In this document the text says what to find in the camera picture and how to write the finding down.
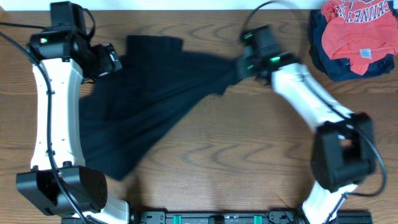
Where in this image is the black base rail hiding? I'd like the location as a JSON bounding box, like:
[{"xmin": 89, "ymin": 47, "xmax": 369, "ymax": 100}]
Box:
[{"xmin": 60, "ymin": 210, "xmax": 373, "ymax": 224}]

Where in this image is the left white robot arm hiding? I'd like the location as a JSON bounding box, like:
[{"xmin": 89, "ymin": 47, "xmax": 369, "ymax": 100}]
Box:
[{"xmin": 16, "ymin": 1, "xmax": 129, "ymax": 223}]

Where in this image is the navy blue garment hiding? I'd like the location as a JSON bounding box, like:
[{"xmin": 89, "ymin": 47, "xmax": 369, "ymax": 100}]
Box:
[{"xmin": 308, "ymin": 9, "xmax": 395, "ymax": 82}]

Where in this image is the red printed t-shirt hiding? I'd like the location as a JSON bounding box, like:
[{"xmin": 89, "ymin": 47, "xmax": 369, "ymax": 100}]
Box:
[{"xmin": 321, "ymin": 0, "xmax": 397, "ymax": 75}]

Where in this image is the black t-shirt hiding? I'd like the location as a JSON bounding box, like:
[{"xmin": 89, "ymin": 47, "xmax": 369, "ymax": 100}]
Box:
[{"xmin": 79, "ymin": 35, "xmax": 239, "ymax": 180}]

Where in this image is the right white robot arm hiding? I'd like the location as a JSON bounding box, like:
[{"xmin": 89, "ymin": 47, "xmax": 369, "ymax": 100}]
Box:
[{"xmin": 238, "ymin": 25, "xmax": 376, "ymax": 223}]

